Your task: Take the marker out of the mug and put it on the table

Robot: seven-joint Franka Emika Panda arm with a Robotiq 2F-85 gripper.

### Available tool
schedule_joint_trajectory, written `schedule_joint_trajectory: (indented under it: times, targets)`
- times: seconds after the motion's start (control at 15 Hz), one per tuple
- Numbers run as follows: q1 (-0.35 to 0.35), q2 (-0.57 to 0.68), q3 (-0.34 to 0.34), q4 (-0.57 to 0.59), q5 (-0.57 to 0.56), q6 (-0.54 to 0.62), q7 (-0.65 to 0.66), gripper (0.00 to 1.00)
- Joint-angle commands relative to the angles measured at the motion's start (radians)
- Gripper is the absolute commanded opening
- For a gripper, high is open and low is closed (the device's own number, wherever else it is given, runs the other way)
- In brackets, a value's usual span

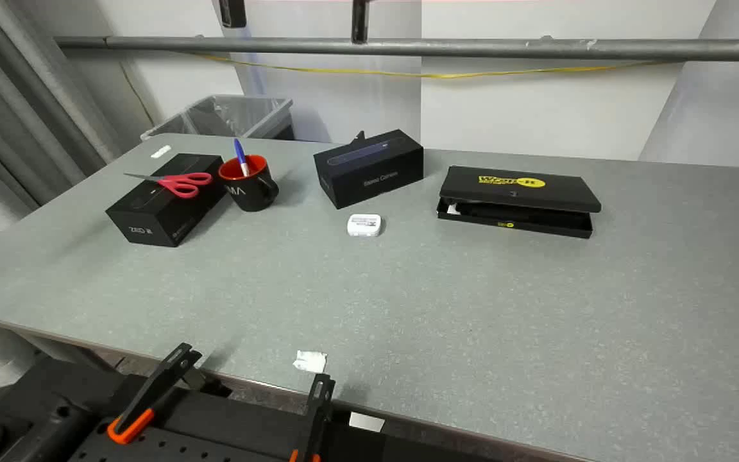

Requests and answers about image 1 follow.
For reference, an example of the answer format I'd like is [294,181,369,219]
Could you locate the white tape piece near edge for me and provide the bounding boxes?
[292,348,325,372]

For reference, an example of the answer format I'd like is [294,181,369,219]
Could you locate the black upright box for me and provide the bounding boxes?
[312,128,424,207]

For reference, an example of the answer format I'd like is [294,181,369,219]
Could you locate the black mug red inside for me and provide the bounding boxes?
[217,153,280,210]

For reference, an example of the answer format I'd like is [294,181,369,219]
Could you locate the grey metal rail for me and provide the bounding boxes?
[57,35,739,60]

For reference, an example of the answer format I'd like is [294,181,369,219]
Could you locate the grey plastic bin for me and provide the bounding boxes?
[144,95,294,140]

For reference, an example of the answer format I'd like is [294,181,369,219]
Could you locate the white label sticker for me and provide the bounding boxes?
[350,413,385,433]

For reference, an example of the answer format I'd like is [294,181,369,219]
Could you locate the right orange black clamp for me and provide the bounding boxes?
[288,372,337,462]

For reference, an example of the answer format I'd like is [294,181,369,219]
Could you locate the yellow cable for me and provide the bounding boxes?
[187,51,673,83]

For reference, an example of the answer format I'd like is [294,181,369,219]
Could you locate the flat black box yellow logo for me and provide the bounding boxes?
[435,166,601,239]

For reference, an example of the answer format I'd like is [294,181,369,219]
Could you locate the blue and white marker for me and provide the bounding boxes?
[233,139,248,176]

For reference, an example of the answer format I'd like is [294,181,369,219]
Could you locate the red handled scissors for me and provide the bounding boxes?
[144,171,214,200]

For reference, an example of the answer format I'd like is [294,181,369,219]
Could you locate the orange black clamp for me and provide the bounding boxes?
[106,344,201,445]
[288,372,337,462]

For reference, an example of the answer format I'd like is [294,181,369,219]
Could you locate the small white case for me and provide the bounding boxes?
[346,213,382,236]

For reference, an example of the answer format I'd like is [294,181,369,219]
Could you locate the black box under scissors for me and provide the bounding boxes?
[107,153,224,246]

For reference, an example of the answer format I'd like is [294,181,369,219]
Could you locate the left orange black clamp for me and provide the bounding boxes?
[106,344,201,445]

